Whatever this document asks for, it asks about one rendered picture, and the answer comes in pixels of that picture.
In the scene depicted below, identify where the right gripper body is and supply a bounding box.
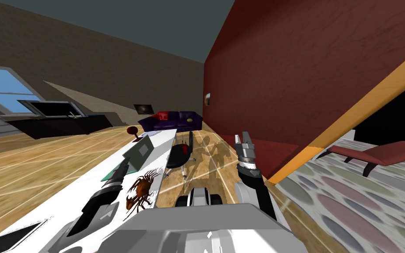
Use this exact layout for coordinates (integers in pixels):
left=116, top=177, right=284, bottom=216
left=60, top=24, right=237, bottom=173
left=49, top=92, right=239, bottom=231
left=236, top=142, right=257, bottom=164

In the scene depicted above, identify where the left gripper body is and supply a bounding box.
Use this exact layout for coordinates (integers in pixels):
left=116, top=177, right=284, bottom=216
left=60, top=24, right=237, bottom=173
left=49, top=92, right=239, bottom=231
left=112, top=158, right=131, bottom=183

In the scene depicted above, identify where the dark green laptop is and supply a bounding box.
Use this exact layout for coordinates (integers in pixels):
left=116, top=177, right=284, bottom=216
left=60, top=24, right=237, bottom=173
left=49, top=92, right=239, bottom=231
left=100, top=135, right=155, bottom=182

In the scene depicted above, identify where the brown crab figure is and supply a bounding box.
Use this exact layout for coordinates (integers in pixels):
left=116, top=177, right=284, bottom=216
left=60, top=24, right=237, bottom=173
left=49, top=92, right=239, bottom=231
left=123, top=168, right=163, bottom=221

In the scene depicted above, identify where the dark red desk lamp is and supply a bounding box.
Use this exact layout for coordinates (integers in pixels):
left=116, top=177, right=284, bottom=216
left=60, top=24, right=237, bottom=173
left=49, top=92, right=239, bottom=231
left=126, top=126, right=145, bottom=143

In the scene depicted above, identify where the white desk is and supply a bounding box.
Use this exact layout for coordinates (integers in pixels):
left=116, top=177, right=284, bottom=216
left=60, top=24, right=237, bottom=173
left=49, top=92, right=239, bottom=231
left=0, top=129, right=178, bottom=253

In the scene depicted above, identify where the black office chair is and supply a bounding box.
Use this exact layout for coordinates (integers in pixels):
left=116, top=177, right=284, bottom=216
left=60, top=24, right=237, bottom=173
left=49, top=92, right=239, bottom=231
left=163, top=131, right=198, bottom=180

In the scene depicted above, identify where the purple sofa with red cushion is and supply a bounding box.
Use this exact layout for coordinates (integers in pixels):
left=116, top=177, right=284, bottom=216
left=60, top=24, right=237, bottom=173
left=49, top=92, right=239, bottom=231
left=137, top=110, right=203, bottom=133

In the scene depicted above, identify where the black tv stand with television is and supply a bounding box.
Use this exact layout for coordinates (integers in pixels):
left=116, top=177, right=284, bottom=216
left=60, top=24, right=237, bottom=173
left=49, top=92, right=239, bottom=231
left=7, top=100, right=114, bottom=141

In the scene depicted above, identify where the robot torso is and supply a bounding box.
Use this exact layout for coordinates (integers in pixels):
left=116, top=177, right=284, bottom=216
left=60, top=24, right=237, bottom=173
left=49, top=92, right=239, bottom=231
left=96, top=187, right=309, bottom=253

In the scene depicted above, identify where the dark red lounge chair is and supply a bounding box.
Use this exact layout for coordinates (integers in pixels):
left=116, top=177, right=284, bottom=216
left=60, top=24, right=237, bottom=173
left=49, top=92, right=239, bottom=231
left=315, top=140, right=405, bottom=178

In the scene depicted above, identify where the blue window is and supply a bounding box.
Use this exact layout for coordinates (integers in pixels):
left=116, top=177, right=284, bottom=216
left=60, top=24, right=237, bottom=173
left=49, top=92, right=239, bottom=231
left=0, top=65, right=46, bottom=117

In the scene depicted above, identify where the dark framed wall picture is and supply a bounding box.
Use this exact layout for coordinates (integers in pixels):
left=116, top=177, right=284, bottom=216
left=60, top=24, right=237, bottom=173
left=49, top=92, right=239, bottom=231
left=134, top=103, right=155, bottom=116

